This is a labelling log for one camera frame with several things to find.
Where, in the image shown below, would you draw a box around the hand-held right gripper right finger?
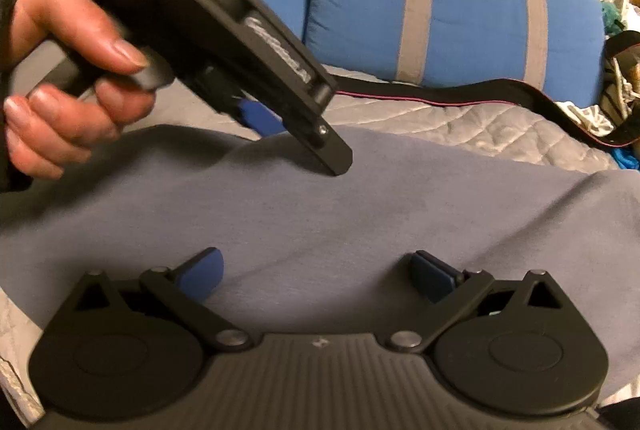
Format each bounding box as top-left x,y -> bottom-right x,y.
387,250 -> 578,353

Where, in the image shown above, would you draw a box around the black strap with red edge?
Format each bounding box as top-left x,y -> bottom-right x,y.
332,30 -> 640,149

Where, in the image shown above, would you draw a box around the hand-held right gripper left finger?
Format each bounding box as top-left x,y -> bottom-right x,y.
65,247 -> 253,353

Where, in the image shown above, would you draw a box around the grey fleece pants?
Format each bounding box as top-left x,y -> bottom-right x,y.
0,125 -> 640,406

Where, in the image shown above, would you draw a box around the white striped cloth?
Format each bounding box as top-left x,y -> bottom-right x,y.
602,55 -> 640,112

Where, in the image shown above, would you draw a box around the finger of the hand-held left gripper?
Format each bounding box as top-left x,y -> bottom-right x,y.
202,7 -> 354,177
231,96 -> 290,138

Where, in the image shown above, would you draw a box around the teal yarn bundle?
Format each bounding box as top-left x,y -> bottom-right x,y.
600,0 -> 629,37

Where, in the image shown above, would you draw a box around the person's left hand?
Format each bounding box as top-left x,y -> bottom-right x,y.
2,0 -> 157,182

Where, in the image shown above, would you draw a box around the large blue striped pillow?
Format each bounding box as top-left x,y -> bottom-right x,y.
302,0 -> 606,92

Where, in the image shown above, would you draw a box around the white crumpled cloth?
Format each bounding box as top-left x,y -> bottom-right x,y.
562,102 -> 617,137

